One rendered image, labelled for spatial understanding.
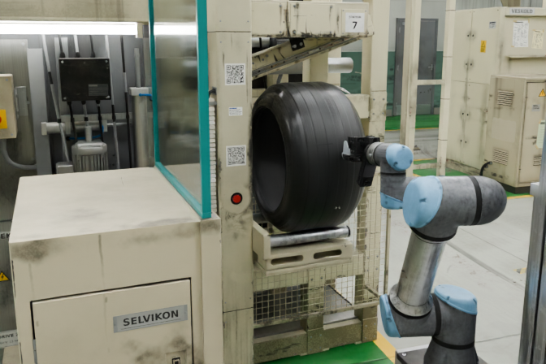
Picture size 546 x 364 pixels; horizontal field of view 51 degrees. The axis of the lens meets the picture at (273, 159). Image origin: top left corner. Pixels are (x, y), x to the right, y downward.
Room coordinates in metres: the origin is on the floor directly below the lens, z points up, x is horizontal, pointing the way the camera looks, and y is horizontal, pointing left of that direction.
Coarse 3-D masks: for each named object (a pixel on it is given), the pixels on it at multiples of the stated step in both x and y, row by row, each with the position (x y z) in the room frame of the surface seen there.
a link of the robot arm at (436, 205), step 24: (408, 192) 1.30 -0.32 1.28; (432, 192) 1.23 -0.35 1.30; (456, 192) 1.23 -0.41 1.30; (480, 192) 1.24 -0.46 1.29; (408, 216) 1.28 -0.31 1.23; (432, 216) 1.22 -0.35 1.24; (456, 216) 1.23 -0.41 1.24; (480, 216) 1.23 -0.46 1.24; (432, 240) 1.26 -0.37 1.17; (408, 264) 1.35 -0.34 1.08; (432, 264) 1.32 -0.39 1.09; (408, 288) 1.37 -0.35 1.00; (384, 312) 1.43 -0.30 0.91; (408, 312) 1.38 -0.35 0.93; (432, 312) 1.42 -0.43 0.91; (408, 336) 1.43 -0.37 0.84
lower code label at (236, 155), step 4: (228, 148) 2.01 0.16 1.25; (232, 148) 2.02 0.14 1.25; (236, 148) 2.02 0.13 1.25; (240, 148) 2.03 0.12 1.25; (244, 148) 2.03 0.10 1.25; (228, 152) 2.01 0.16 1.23; (232, 152) 2.02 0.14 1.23; (236, 152) 2.02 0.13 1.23; (240, 152) 2.03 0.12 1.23; (244, 152) 2.03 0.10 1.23; (228, 156) 2.01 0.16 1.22; (232, 156) 2.02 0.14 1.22; (236, 156) 2.02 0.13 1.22; (240, 156) 2.03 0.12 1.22; (244, 156) 2.03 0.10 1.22; (228, 160) 2.01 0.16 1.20; (232, 160) 2.02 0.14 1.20; (236, 160) 2.02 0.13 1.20; (240, 160) 2.03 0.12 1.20; (244, 160) 2.03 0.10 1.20; (228, 164) 2.01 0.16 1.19; (232, 164) 2.02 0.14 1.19; (236, 164) 2.02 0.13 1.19; (240, 164) 2.03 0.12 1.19; (244, 164) 2.03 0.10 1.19
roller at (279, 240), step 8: (288, 232) 2.04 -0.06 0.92; (296, 232) 2.04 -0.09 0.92; (304, 232) 2.05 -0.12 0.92; (312, 232) 2.06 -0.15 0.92; (320, 232) 2.07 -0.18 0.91; (328, 232) 2.08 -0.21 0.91; (336, 232) 2.09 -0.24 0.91; (344, 232) 2.10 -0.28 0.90; (272, 240) 1.99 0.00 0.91; (280, 240) 2.00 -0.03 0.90; (288, 240) 2.01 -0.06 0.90; (296, 240) 2.02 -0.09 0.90; (304, 240) 2.04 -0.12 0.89; (312, 240) 2.05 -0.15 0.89
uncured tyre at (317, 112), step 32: (288, 96) 2.05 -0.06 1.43; (320, 96) 2.07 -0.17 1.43; (256, 128) 2.33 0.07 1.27; (288, 128) 1.97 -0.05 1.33; (320, 128) 1.96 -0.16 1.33; (352, 128) 2.00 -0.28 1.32; (256, 160) 2.40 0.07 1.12; (288, 160) 1.95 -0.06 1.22; (320, 160) 1.92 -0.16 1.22; (256, 192) 2.27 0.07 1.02; (288, 192) 1.95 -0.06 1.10; (320, 192) 1.93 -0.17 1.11; (352, 192) 1.98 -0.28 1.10; (288, 224) 2.02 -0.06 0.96; (320, 224) 2.03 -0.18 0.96
